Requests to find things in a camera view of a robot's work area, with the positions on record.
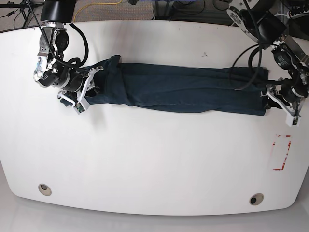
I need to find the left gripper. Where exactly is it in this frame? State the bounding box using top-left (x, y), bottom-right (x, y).
top-left (260, 84), bottom-right (308, 116)

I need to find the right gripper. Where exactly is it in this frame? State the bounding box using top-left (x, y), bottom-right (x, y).
top-left (57, 66), bottom-right (104, 108)

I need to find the dark teal T-shirt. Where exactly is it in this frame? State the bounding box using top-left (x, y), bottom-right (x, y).
top-left (85, 55), bottom-right (267, 116)

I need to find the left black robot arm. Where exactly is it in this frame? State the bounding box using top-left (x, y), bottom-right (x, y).
top-left (226, 0), bottom-right (309, 125)

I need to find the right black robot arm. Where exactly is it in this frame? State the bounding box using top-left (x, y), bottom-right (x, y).
top-left (34, 0), bottom-right (103, 114)

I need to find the red tape rectangle marking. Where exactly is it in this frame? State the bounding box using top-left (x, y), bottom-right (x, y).
top-left (269, 134), bottom-right (292, 171)

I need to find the white power strip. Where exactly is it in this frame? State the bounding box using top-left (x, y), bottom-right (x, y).
top-left (287, 3), bottom-right (309, 19)

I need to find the black tripod stand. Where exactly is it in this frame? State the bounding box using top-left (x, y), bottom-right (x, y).
top-left (0, 0), bottom-right (35, 31)

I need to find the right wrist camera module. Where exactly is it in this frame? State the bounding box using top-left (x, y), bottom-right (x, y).
top-left (73, 102), bottom-right (90, 114)

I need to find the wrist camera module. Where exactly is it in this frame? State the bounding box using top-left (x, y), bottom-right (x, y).
top-left (285, 115), bottom-right (301, 127)
top-left (73, 102), bottom-right (90, 114)

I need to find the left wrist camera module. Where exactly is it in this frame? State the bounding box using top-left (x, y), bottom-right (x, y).
top-left (285, 115), bottom-right (301, 127)

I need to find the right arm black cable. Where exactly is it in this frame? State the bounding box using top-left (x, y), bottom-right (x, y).
top-left (26, 0), bottom-right (89, 70)

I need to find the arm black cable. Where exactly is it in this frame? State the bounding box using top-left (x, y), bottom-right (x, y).
top-left (26, 0), bottom-right (89, 70)
top-left (228, 0), bottom-right (273, 91)

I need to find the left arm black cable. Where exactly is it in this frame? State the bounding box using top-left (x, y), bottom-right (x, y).
top-left (228, 0), bottom-right (273, 91)

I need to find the right table cable grommet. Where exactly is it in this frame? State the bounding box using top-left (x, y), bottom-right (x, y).
top-left (249, 193), bottom-right (264, 206)

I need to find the table cable grommet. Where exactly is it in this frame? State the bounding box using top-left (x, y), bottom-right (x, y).
top-left (249, 193), bottom-right (264, 206)
top-left (38, 184), bottom-right (52, 196)

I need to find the left table cable grommet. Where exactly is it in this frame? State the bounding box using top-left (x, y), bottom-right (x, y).
top-left (38, 184), bottom-right (52, 196)

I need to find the yellow cable on floor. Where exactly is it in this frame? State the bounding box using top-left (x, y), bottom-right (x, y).
top-left (73, 0), bottom-right (124, 23)

